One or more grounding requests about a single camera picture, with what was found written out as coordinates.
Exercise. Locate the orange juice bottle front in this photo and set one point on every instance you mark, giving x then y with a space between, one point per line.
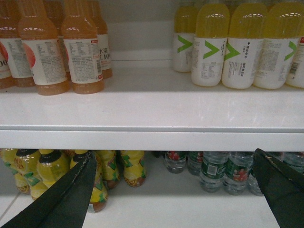
81 43

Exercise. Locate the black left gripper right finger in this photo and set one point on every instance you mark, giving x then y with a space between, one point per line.
282 187

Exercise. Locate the orange juice bottle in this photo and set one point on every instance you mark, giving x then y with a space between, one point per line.
39 38
81 43

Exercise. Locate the white upper metal shelf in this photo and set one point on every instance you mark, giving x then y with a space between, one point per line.
148 106

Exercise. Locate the yellow vitamin drink bottle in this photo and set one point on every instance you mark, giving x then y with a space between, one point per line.
244 44
210 43
281 37
183 36

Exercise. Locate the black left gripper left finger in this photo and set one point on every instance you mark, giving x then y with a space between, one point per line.
63 205

